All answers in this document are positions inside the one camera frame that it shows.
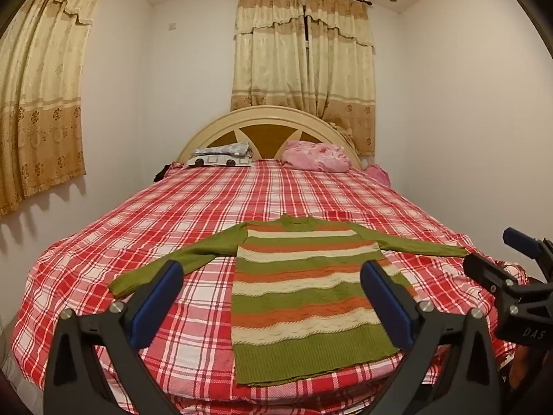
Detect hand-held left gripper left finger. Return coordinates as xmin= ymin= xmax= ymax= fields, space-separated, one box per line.
xmin=42 ymin=260 xmax=186 ymax=415

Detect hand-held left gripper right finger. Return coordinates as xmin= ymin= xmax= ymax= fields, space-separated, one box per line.
xmin=360 ymin=260 xmax=504 ymax=415

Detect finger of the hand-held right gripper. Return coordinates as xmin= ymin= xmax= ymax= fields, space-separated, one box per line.
xmin=502 ymin=227 xmax=553 ymax=286
xmin=463 ymin=251 xmax=531 ymax=308

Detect green striped knit sweater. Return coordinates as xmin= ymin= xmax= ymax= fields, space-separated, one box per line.
xmin=108 ymin=214 xmax=469 ymax=386

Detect red plaid bed sheet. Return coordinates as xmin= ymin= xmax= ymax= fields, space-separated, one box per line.
xmin=11 ymin=158 xmax=530 ymax=415

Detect small pink pillow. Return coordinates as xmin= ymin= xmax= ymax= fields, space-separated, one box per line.
xmin=365 ymin=163 xmax=392 ymax=186

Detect white patterned pillow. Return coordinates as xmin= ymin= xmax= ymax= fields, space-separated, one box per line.
xmin=187 ymin=155 xmax=253 ymax=169

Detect grey floral folded cloth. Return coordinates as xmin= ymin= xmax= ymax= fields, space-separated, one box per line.
xmin=193 ymin=142 xmax=255 ymax=159

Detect cream wooden headboard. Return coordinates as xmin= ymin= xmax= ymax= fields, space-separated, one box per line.
xmin=177 ymin=105 xmax=364 ymax=169

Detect beige floral curtain panel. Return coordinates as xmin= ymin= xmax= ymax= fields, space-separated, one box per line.
xmin=230 ymin=0 xmax=309 ymax=113
xmin=304 ymin=0 xmax=376 ymax=156

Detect wide beige floral curtain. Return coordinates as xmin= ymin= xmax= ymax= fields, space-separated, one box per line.
xmin=0 ymin=0 xmax=109 ymax=219

